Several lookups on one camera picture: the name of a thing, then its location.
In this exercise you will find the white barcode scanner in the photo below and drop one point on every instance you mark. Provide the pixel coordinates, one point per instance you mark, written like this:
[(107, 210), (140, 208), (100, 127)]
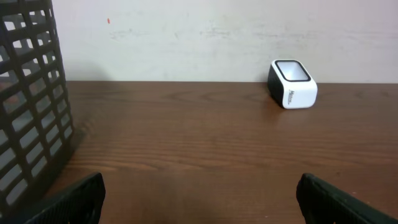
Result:
[(291, 85)]

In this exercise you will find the dark grey plastic basket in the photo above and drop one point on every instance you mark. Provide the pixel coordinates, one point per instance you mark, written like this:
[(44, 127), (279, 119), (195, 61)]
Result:
[(36, 119)]

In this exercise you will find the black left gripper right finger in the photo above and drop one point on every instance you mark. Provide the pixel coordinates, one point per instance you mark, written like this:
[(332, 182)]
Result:
[(323, 203)]

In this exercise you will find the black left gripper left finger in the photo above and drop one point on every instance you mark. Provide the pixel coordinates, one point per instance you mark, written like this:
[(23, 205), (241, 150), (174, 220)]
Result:
[(80, 203)]

